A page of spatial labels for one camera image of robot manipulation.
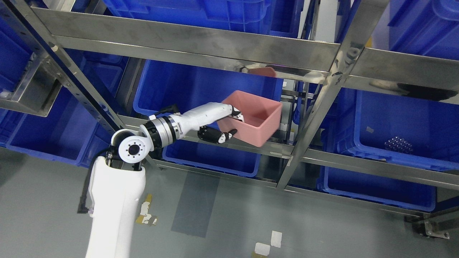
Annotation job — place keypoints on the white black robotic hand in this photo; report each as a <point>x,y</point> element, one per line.
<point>199,118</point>

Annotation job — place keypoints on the pink plastic storage box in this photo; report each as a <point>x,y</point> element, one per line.
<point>254,120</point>

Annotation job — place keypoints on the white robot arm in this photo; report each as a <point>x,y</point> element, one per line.
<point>115,182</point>

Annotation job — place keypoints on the blue shelf bin middle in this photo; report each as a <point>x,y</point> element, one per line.
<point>163,84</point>

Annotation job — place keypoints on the blue shelf bin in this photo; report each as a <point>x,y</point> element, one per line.
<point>163,84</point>
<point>69,134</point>
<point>399,130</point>

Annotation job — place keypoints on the blue shelf bin left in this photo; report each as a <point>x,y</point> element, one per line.
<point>69,134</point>

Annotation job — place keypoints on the stainless steel shelf rack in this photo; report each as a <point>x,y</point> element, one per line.
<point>313,75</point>

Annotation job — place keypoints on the blue shelf bin right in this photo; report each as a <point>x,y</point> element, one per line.
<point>399,130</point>

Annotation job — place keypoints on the blue bin lower middle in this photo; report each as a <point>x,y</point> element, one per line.
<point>220,159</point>

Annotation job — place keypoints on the blue bin lower right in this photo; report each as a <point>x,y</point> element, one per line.
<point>378,189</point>

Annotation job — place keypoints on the blue bin top right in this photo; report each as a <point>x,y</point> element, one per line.
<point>423,27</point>

